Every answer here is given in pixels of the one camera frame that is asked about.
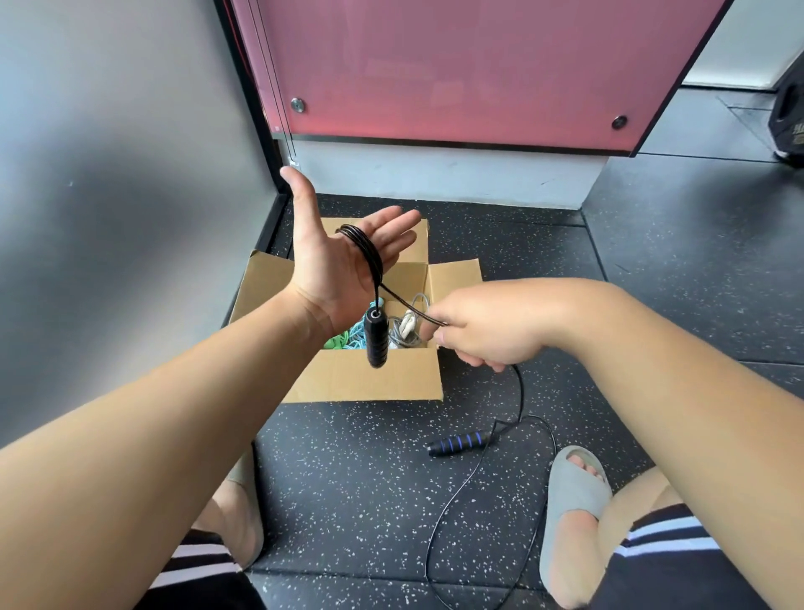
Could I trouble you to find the person's right hand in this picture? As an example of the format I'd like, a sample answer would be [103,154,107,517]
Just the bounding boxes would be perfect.
[419,279,604,373]

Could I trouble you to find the person's left hand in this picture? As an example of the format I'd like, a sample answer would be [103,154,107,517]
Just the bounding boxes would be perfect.
[279,166,423,338]

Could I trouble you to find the light blue jump rope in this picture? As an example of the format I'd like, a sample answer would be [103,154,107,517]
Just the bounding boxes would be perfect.
[345,298,385,352]

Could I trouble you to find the black jump rope blue-striped handles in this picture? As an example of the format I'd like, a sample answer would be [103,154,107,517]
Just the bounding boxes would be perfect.
[336,224,559,610]

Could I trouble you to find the grey jump rope white handles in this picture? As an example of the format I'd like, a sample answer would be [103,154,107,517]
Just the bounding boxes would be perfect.
[386,292,439,350]

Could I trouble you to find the brown cardboard box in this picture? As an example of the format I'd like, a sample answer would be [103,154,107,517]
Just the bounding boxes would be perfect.
[229,218,485,405]

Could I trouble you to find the person's right forearm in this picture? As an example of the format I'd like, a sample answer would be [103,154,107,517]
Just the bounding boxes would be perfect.
[546,279,804,610]

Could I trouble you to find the person's left forearm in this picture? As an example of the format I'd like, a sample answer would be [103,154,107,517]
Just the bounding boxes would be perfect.
[0,288,334,610]

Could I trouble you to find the grey right slipper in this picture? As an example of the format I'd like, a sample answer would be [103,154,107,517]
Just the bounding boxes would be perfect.
[539,446,614,598]

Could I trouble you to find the grey slipper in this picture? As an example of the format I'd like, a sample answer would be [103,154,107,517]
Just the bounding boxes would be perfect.
[539,446,614,598]
[225,442,265,570]

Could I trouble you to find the grey left slipper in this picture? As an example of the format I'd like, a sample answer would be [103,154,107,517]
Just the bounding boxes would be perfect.
[225,442,265,570]

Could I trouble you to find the pink glass panel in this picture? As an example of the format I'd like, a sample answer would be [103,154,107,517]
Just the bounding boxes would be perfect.
[229,0,734,158]

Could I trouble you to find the black white-striped shorts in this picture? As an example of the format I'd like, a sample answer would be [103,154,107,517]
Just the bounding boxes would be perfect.
[135,502,755,610]

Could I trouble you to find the black gym equipment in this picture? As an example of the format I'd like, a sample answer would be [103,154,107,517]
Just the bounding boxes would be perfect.
[767,59,804,168]

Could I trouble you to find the thin blind pull cord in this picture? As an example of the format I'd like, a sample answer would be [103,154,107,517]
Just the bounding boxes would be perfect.
[248,0,302,174]

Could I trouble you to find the black wall edge trim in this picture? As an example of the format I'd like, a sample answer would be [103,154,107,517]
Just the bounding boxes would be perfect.
[213,0,291,328]

